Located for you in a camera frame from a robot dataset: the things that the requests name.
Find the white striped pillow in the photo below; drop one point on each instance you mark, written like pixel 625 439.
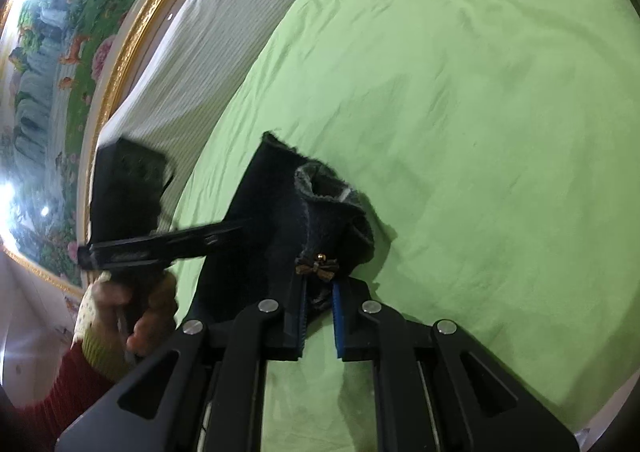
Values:
pixel 200 47

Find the person's left hand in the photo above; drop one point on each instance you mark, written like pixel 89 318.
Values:
pixel 150 319

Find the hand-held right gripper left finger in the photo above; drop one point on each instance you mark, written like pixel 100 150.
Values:
pixel 301 317

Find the gold framed landscape painting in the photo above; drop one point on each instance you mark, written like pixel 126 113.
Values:
pixel 60 97

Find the person's left forearm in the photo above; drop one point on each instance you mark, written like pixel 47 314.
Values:
pixel 55 382

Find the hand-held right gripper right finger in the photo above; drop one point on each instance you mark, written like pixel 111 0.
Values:
pixel 339 319

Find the black sock with bow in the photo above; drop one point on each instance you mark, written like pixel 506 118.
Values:
pixel 280 222

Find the green bed sheet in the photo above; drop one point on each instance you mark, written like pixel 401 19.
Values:
pixel 425 157

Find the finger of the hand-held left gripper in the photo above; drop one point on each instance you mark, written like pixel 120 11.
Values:
pixel 170 244

